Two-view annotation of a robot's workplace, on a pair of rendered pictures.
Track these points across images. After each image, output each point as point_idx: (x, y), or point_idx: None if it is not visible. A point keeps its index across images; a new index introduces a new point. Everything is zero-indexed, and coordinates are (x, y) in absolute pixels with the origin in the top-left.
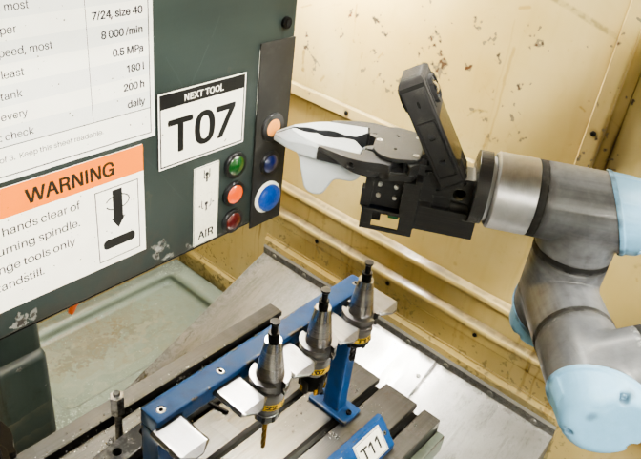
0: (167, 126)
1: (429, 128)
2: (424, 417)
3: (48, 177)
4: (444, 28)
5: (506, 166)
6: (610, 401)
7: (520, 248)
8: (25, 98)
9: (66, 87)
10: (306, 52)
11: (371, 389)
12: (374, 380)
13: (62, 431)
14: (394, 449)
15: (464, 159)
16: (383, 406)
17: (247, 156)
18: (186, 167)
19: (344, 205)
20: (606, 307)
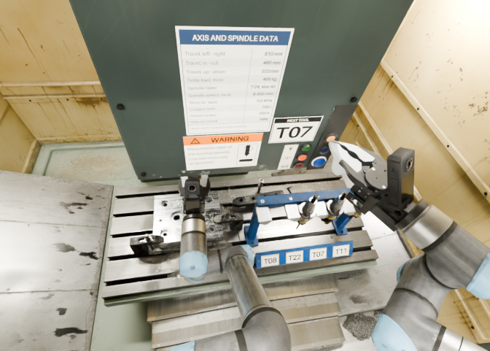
0: (275, 129)
1: (394, 182)
2: (372, 252)
3: (220, 136)
4: None
5: (427, 217)
6: (395, 349)
7: (467, 217)
8: (216, 110)
9: (233, 109)
10: (415, 71)
11: (359, 228)
12: (362, 225)
13: (243, 180)
14: (351, 256)
15: (410, 199)
16: (359, 237)
17: (313, 145)
18: (281, 144)
19: (394, 148)
20: (441, 303)
